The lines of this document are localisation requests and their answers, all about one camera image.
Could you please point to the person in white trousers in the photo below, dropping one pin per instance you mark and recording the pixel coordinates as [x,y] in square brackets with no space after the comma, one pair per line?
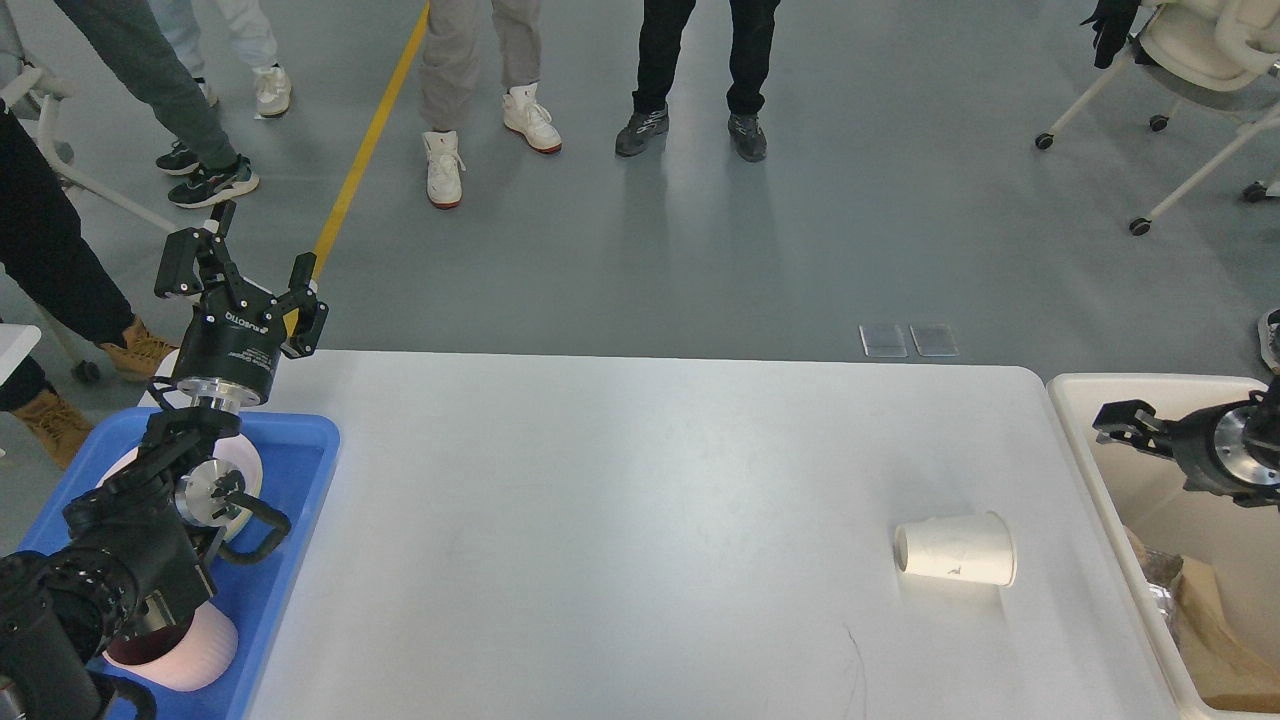
[251,37]

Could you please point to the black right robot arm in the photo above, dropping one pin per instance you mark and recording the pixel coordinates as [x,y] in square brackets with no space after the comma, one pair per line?
[1228,450]

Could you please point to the blue plastic tray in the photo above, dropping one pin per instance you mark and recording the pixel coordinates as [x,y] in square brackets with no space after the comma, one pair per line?
[298,454]

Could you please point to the right clear floor plate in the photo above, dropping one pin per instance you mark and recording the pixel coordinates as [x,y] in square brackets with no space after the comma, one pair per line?
[934,340]

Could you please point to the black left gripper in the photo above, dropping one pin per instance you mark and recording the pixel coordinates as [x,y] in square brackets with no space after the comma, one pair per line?
[230,351]

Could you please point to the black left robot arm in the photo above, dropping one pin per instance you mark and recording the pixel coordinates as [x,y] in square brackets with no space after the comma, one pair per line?
[142,544]

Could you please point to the white paper cup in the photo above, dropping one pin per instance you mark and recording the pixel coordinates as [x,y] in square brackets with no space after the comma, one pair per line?
[976,548]

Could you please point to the white rolling chair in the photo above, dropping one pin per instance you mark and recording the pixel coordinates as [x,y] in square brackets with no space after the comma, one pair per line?
[1218,55]

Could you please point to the left clear floor plate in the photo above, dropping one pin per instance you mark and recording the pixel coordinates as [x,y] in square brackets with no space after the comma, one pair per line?
[883,340]

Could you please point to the brown paper bag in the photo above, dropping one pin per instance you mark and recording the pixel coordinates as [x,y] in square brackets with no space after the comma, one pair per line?
[1227,675]

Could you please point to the person with tan boots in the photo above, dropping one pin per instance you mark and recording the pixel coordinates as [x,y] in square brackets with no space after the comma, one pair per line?
[26,229]

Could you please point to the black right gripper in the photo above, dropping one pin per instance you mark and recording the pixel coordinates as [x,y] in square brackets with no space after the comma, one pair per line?
[1228,450]

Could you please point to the white plastic bin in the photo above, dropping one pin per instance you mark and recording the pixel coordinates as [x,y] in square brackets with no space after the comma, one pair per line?
[1142,498]

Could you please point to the brown paper ball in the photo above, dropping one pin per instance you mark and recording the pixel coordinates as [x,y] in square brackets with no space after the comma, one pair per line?
[1138,550]

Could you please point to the person in grey trousers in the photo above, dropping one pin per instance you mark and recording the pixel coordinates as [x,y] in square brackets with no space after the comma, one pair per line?
[126,37]

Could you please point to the clear floor plate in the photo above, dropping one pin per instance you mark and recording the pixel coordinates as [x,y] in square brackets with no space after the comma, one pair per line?
[934,340]
[883,340]

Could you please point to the silver foil wrapper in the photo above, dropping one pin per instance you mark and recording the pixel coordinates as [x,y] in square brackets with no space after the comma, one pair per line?
[1162,572]

